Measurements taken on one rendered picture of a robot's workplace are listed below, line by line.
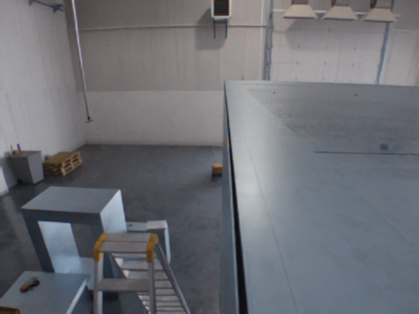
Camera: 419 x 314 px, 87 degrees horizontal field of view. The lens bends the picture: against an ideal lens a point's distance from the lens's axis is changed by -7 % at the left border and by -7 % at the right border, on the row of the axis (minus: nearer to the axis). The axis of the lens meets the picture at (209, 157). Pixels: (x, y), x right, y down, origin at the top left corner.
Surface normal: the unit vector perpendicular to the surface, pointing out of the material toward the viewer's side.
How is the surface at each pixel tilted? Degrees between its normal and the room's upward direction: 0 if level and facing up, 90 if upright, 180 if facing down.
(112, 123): 90
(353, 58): 90
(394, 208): 0
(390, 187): 0
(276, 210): 0
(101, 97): 90
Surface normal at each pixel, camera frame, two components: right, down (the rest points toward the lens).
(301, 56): -0.06, 0.35
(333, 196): 0.00, -0.94
